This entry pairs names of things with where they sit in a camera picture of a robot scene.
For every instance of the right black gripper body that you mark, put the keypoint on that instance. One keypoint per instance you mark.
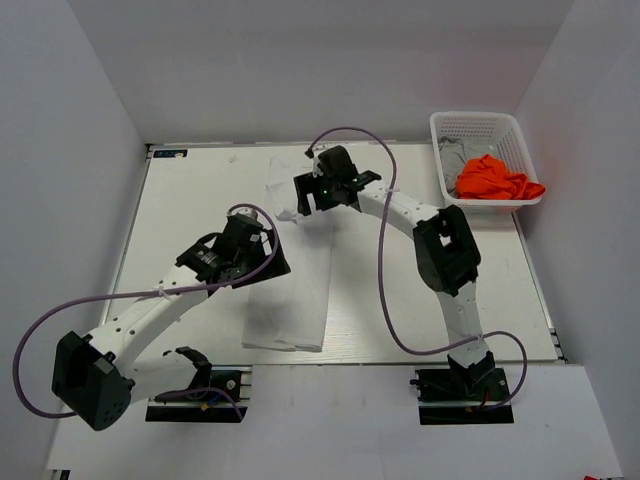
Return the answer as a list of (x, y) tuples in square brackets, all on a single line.
[(328, 188)]

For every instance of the blue label sticker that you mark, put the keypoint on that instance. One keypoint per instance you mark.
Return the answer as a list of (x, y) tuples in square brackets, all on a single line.
[(170, 153)]

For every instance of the white plastic laundry basket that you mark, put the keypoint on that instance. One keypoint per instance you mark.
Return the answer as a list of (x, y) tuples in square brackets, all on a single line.
[(503, 133)]

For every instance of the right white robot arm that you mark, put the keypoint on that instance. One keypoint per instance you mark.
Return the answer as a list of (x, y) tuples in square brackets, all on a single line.
[(447, 255)]

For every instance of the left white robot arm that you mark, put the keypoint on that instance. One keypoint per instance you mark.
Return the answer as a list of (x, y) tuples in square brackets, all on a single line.
[(100, 374)]

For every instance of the orange t shirt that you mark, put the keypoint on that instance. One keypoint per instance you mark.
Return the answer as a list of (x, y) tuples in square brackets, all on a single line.
[(488, 178)]

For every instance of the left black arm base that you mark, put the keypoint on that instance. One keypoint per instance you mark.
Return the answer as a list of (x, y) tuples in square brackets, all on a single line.
[(223, 399)]

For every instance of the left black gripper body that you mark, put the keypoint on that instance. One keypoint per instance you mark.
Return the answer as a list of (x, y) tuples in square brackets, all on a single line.
[(251, 261)]

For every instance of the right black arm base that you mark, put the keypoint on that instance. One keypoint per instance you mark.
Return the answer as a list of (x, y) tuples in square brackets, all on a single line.
[(439, 404)]

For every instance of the grey t shirt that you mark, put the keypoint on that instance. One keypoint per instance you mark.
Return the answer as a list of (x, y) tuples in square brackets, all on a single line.
[(455, 154)]

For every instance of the white t shirt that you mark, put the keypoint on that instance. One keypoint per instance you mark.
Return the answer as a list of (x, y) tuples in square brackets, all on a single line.
[(289, 313)]

